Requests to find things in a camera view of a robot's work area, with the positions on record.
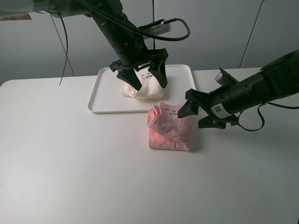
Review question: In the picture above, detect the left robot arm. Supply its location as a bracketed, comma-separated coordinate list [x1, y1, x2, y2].
[0, 0, 168, 91]

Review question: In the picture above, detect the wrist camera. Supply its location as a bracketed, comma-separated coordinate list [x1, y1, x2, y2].
[138, 19, 171, 35]
[215, 68, 239, 87]

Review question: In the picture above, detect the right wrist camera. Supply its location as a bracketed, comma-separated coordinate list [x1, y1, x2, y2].
[215, 68, 239, 87]

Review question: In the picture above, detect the pink towel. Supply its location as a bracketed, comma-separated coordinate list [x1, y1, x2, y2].
[147, 102, 193, 151]

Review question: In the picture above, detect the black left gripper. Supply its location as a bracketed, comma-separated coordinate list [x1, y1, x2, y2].
[109, 49, 169, 91]

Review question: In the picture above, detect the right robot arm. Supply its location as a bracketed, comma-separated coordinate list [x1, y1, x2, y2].
[177, 50, 299, 129]

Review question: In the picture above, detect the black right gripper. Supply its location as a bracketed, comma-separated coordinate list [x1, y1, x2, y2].
[177, 88, 242, 129]

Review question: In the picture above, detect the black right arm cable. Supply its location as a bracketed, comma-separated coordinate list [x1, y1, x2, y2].
[238, 101, 299, 132]

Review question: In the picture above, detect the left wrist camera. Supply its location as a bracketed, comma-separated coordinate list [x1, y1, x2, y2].
[138, 19, 171, 35]

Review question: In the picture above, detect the white rectangular plastic tray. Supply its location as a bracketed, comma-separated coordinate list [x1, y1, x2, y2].
[87, 64, 196, 113]

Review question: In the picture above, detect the cream white towel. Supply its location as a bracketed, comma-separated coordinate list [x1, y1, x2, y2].
[121, 69, 164, 100]

